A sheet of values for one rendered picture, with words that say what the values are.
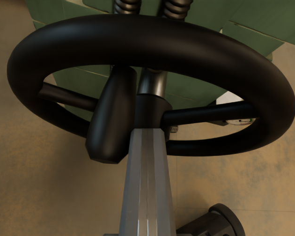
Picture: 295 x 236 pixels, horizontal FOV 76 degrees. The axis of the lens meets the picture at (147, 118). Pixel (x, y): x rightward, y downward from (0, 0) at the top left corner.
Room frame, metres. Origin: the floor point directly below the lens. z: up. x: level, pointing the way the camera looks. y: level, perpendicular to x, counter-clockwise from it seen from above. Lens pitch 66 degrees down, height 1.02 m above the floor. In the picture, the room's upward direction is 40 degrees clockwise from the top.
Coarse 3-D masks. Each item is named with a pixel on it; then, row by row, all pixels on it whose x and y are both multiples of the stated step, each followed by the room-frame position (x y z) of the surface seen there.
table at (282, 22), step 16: (64, 0) 0.11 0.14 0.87; (80, 0) 0.12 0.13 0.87; (256, 0) 0.30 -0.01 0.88; (272, 0) 0.30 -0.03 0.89; (288, 0) 0.31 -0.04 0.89; (64, 16) 0.11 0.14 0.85; (240, 16) 0.29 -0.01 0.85; (256, 16) 0.30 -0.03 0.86; (272, 16) 0.31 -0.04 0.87; (288, 16) 0.32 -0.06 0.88; (272, 32) 0.32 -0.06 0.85; (288, 32) 0.33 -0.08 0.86
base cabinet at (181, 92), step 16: (64, 80) 0.15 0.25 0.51; (80, 80) 0.17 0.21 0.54; (96, 80) 0.20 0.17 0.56; (176, 80) 0.29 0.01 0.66; (192, 80) 0.30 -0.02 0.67; (96, 96) 0.20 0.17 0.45; (176, 96) 0.30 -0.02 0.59; (192, 96) 0.32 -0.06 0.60; (208, 96) 0.34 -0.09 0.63; (80, 112) 0.17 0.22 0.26
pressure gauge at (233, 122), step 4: (228, 120) 0.30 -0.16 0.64; (232, 120) 0.31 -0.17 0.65; (236, 120) 0.31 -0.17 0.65; (244, 120) 0.32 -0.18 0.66; (248, 120) 0.32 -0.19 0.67; (252, 120) 0.32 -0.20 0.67; (232, 124) 0.31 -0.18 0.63; (236, 124) 0.32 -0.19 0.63; (240, 124) 0.32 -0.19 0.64; (244, 124) 0.32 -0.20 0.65; (248, 124) 0.33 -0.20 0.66
